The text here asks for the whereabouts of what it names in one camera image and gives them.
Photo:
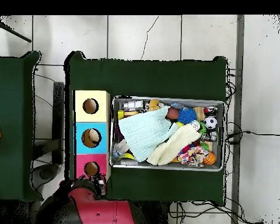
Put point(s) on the light blue waffle cloth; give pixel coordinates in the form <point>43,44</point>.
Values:
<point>144,133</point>

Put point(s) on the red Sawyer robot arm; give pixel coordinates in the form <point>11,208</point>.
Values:
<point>102,212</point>

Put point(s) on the wooden box with three holes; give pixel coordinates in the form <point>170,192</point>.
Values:
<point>100,114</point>

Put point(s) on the shallow clear mesh bin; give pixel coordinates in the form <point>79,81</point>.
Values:
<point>189,101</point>

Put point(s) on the tan plush animal toy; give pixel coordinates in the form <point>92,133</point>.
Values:
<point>154,104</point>

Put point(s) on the small brown toy football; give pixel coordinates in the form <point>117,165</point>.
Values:
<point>172,113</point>

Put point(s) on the cream knitted cloth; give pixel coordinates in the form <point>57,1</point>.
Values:
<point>175,144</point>

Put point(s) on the dark green table cloth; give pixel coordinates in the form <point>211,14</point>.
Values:
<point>142,77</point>

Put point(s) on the blue spiky rubber ball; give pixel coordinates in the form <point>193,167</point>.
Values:
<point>187,115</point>

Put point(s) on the light wooden block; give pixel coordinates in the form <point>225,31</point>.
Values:
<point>199,113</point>

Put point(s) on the colourful patterned cloth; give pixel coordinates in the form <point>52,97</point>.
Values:
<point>192,156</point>

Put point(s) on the small black-white soccer ball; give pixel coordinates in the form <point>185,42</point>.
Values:
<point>210,123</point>

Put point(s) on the small orange basketball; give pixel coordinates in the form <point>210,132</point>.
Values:
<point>210,159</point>

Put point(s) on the black floor beam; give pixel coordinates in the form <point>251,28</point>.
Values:
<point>58,116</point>

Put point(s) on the grey floor foot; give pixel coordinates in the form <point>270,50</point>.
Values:
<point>46,172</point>

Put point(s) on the dark green side table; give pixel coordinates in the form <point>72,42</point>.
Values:
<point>11,93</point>

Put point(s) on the black tripod leg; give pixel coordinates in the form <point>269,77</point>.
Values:
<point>16,34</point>

